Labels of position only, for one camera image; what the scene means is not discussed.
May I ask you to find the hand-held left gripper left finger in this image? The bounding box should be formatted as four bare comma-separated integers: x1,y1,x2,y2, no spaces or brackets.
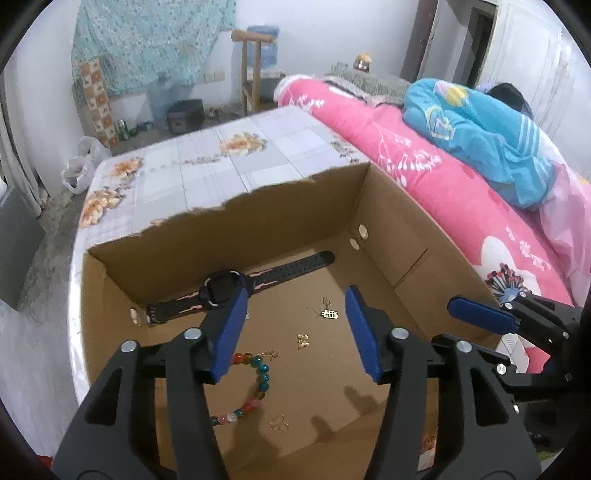
53,287,250,480

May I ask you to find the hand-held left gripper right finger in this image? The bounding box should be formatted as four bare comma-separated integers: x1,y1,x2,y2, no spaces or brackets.
344,284,541,480

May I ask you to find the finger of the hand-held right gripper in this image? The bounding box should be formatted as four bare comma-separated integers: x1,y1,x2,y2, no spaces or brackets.
431,335,571,404
447,291,578,345

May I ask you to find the silver chain with abacus pendant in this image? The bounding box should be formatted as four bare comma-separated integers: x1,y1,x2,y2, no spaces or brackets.
309,295,340,321

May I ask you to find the multicolour bead bracelet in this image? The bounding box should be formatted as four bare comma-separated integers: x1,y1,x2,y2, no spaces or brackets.
210,352,273,428

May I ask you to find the pink strap digital watch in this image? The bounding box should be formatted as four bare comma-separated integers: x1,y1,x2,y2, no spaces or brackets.
145,250,337,326

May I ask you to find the brown cardboard box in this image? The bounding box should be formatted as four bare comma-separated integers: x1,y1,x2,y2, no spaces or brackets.
78,162,509,480

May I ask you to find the light pink quilt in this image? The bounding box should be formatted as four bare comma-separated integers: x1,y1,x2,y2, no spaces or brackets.
538,134,591,308

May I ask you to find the pink floral bedspread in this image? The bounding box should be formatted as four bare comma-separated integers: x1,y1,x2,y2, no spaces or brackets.
274,74,575,308

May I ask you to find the blue printed blanket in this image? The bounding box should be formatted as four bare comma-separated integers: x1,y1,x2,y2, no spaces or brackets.
403,78,559,210

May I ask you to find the dark cloth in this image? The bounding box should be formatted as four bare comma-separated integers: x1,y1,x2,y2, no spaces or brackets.
487,82,534,118

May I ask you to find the black pot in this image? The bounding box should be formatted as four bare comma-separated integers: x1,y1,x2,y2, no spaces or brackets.
166,98,205,136

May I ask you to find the white plastic bag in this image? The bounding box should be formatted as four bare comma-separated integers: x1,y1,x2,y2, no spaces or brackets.
62,136,112,195

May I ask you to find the grey cabinet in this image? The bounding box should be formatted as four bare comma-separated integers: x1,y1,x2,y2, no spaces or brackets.
0,182,47,310

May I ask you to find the clear water jug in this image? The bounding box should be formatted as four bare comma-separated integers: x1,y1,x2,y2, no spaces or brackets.
148,74,181,123

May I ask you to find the grey patterned pillow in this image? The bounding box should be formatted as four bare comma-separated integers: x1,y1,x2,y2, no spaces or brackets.
323,62,411,107

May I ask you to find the wooden chair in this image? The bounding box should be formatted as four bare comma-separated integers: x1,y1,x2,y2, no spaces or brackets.
231,28,282,116

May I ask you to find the grey curtain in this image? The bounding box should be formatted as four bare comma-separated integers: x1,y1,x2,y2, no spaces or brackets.
0,106,40,217

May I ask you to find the blue water jug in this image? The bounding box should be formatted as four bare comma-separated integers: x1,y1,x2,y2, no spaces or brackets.
247,23,281,70

